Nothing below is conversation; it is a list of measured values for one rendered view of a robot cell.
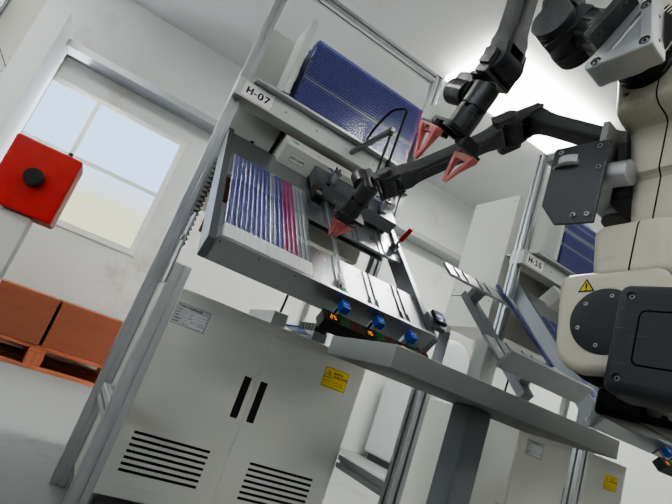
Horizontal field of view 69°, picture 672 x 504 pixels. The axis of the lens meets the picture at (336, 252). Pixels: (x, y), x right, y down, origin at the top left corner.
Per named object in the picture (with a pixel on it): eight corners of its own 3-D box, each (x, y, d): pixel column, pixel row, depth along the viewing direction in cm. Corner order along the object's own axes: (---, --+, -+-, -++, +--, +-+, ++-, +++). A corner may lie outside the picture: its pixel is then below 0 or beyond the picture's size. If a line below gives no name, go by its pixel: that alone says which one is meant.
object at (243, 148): (392, 273, 171) (401, 262, 169) (218, 185, 146) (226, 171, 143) (375, 224, 198) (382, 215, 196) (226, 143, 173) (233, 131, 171)
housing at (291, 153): (375, 232, 196) (396, 205, 190) (267, 174, 177) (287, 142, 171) (372, 222, 202) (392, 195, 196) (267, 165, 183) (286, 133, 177)
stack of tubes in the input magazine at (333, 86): (405, 168, 194) (424, 111, 201) (293, 99, 174) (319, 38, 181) (387, 175, 206) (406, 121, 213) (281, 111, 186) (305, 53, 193)
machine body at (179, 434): (304, 562, 147) (369, 362, 163) (61, 514, 120) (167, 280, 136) (241, 488, 205) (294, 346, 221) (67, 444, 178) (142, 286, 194)
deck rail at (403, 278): (424, 355, 141) (438, 341, 138) (419, 352, 140) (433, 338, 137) (379, 227, 199) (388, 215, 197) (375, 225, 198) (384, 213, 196)
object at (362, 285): (424, 343, 140) (431, 336, 138) (209, 247, 114) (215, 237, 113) (408, 301, 155) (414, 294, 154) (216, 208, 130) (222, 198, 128)
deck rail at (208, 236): (204, 258, 114) (216, 238, 112) (196, 254, 113) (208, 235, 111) (226, 144, 173) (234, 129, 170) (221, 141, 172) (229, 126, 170)
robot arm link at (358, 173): (391, 170, 139) (399, 194, 144) (383, 152, 148) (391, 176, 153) (352, 185, 140) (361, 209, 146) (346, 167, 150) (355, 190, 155)
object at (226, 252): (419, 352, 140) (435, 336, 137) (204, 258, 114) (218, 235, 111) (418, 349, 141) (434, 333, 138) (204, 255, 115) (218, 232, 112)
